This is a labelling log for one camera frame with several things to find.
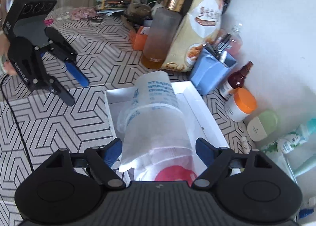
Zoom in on white printed shopping bag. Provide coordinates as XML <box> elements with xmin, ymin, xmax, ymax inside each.
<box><xmin>117</xmin><ymin>71</ymin><xmax>198</xmax><ymax>185</ymax></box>

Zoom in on cream snack bag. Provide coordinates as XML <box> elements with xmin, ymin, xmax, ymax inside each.
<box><xmin>161</xmin><ymin>0</ymin><xmax>224</xmax><ymax>72</ymax></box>

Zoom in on person left hand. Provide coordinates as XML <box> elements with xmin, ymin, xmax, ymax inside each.
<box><xmin>0</xmin><ymin>30</ymin><xmax>17</xmax><ymax>76</ymax></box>

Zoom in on pink floral cloth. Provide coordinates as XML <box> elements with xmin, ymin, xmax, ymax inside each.
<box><xmin>71</xmin><ymin>7</ymin><xmax>96</xmax><ymax>21</ymax></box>

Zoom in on green white small case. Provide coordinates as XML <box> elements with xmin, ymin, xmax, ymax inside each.
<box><xmin>246</xmin><ymin>110</ymin><xmax>278</xmax><ymax>142</ymax></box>

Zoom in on white jar orange lid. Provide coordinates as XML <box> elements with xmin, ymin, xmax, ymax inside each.
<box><xmin>224</xmin><ymin>88</ymin><xmax>257</xmax><ymax>123</ymax></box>

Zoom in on teal spray bottle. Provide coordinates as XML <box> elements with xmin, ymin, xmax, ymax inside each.
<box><xmin>260</xmin><ymin>118</ymin><xmax>315</xmax><ymax>154</ymax></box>

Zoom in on landscape picture book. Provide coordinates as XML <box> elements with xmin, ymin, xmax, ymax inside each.
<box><xmin>93</xmin><ymin>0</ymin><xmax>132</xmax><ymax>12</ymax></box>

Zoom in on orange cardboard box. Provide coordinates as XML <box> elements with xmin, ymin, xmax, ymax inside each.
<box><xmin>129</xmin><ymin>26</ymin><xmax>150</xmax><ymax>51</ymax></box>

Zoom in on brown spray bottle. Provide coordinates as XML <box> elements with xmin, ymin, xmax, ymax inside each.
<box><xmin>218</xmin><ymin>61</ymin><xmax>253</xmax><ymax>100</ymax></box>

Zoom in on blue pen holder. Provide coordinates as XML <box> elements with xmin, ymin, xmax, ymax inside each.
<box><xmin>189</xmin><ymin>48</ymin><xmax>237</xmax><ymax>95</ymax></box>

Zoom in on frosted bottle gold cap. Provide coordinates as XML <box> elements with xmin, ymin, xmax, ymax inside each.
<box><xmin>141</xmin><ymin>0</ymin><xmax>185</xmax><ymax>70</ymax></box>

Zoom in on clear pink liquid bottle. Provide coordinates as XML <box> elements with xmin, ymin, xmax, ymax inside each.
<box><xmin>226</xmin><ymin>23</ymin><xmax>243</xmax><ymax>56</ymax></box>

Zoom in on pink handled scissors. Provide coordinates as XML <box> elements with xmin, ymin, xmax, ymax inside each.
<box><xmin>44</xmin><ymin>18</ymin><xmax>55</xmax><ymax>26</ymax></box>

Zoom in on black cable coil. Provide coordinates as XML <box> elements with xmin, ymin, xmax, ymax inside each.
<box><xmin>88</xmin><ymin>15</ymin><xmax>104</xmax><ymax>25</ymax></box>

